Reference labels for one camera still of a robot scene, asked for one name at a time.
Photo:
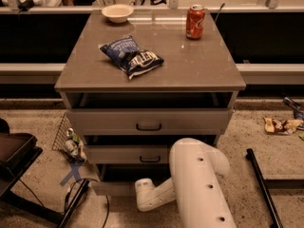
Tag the grey bottom drawer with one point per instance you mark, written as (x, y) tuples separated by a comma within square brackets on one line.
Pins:
[(119, 179)]

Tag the grey drawer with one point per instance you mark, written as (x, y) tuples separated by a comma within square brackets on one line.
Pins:
[(149, 121), (127, 154), (119, 179)]

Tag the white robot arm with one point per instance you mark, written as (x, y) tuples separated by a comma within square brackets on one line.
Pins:
[(193, 184)]

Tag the grey top drawer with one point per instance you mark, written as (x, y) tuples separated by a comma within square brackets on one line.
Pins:
[(149, 121)]

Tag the grey drawer cabinet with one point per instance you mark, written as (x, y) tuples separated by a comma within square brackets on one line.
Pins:
[(196, 74)]

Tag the grey middle drawer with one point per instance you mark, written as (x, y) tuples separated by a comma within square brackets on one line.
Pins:
[(127, 154)]

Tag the blue kettle chips bag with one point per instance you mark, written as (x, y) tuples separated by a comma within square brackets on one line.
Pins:
[(128, 57)]

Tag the white green bottle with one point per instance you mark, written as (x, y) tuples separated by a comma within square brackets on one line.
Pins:
[(74, 146)]

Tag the orange soda can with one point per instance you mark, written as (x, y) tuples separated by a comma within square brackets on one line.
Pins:
[(194, 22)]

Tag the white bowl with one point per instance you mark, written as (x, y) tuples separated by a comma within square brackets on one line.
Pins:
[(118, 13)]

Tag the black bar left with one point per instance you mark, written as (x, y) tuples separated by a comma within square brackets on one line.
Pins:
[(71, 204)]

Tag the brown snack wrapper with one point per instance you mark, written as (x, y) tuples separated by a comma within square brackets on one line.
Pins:
[(281, 127)]

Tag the black stand base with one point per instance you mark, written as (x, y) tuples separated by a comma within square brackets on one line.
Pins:
[(18, 151)]

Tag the blue snack packet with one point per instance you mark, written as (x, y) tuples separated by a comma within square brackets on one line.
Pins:
[(298, 113)]

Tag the black floor bar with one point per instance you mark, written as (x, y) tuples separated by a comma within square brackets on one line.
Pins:
[(250, 156)]

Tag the wire mesh basket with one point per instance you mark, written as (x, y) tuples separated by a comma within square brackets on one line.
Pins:
[(61, 134)]

